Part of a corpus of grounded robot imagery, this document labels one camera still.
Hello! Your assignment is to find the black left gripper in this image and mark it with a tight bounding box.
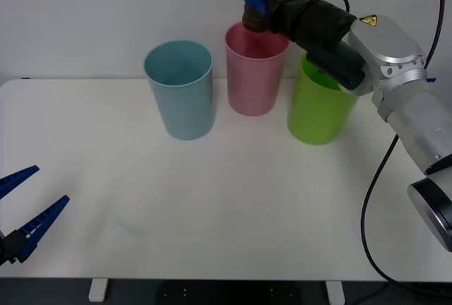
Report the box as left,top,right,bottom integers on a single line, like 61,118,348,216
0,165,71,267

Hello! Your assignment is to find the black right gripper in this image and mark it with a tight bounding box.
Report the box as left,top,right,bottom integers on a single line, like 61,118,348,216
243,0,311,37

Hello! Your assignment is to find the pink plastic bin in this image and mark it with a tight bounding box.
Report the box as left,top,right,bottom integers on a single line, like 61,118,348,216
225,22,290,117

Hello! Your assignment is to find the white table foot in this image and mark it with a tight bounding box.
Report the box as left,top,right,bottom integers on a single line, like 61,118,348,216
324,281,344,303
88,278,107,302

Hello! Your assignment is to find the green plastic bin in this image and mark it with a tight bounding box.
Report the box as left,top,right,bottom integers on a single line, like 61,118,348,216
286,50,359,145

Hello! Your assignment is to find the pale blue plastic bin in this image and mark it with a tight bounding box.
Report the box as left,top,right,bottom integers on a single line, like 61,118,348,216
143,40,216,141

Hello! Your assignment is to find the long black cable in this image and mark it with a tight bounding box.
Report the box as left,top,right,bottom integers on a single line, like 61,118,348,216
359,0,446,285

